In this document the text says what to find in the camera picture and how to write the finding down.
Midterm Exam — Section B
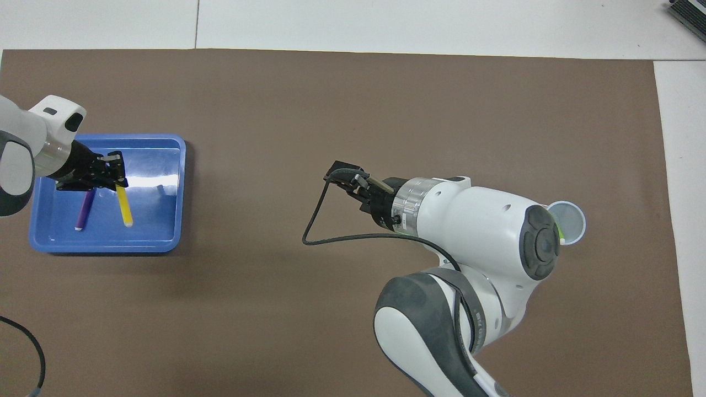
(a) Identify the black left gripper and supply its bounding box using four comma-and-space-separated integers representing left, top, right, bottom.
55, 141, 129, 191

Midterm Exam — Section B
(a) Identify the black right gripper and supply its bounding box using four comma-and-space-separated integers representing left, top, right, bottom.
329, 160, 403, 228

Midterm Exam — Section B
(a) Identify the yellow marker pen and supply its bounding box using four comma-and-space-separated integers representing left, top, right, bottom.
115, 185, 134, 228

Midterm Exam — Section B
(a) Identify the purple marker pen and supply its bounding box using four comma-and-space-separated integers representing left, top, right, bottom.
76, 190, 95, 231

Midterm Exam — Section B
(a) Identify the blue plastic tray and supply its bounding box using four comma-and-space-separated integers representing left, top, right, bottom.
29, 133, 186, 253

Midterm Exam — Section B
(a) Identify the brown table mat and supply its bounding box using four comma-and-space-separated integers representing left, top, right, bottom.
0, 49, 693, 397

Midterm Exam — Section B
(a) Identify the translucent plastic cup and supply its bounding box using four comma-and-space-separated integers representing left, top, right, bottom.
546, 201, 586, 245

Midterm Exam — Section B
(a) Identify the grey ribbed device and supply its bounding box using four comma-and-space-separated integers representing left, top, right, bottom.
666, 0, 706, 35

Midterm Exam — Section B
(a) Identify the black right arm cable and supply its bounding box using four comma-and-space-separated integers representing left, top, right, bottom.
302, 167, 464, 272

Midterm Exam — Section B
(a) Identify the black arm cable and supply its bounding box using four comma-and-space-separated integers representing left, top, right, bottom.
0, 315, 46, 396
302, 167, 464, 272

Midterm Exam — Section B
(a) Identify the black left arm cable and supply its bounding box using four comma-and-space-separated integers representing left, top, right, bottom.
0, 315, 46, 396

